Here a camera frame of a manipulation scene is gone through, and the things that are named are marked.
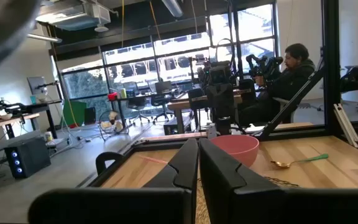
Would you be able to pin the green board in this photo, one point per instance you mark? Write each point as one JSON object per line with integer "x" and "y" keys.
{"x": 75, "y": 113}

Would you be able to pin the red box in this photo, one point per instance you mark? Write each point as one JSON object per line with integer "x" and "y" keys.
{"x": 112, "y": 96}

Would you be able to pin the light wooden workbench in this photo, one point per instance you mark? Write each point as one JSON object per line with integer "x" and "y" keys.
{"x": 8, "y": 120}

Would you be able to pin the ceiling tube light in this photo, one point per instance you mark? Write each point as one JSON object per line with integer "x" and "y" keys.
{"x": 43, "y": 38}

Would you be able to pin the aluminium extrusion rails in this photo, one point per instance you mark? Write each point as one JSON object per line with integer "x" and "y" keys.
{"x": 348, "y": 127}

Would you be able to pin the black computer tower blue lights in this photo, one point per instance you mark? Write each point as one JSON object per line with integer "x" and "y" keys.
{"x": 28, "y": 158}

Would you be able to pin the black table frame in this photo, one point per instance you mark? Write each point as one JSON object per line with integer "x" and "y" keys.
{"x": 331, "y": 77}

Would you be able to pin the pink plastic bowl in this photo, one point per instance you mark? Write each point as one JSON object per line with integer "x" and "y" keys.
{"x": 238, "y": 149}

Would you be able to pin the black office chair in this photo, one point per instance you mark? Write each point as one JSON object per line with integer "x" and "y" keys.
{"x": 137, "y": 105}
{"x": 160, "y": 102}
{"x": 197, "y": 99}

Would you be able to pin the white cup on floor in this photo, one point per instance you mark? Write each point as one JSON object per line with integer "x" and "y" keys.
{"x": 48, "y": 136}

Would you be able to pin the wooden desk black legs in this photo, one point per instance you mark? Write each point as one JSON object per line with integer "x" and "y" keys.
{"x": 185, "y": 104}

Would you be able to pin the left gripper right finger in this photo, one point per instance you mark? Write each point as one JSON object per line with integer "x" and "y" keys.
{"x": 247, "y": 205}

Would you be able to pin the pale green cylinder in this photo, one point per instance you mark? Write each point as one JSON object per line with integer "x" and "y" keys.
{"x": 123, "y": 93}

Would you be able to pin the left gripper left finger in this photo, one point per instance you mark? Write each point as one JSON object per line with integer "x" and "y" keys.
{"x": 154, "y": 205}

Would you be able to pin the grey computer monitor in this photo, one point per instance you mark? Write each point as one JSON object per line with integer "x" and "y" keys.
{"x": 36, "y": 84}

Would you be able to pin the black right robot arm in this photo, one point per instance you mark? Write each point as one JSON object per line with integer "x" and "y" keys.
{"x": 221, "y": 74}

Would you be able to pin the white ceiling air unit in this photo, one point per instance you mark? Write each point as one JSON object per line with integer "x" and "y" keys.
{"x": 79, "y": 15}

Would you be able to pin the seated person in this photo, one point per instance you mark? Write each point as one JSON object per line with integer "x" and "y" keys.
{"x": 291, "y": 84}

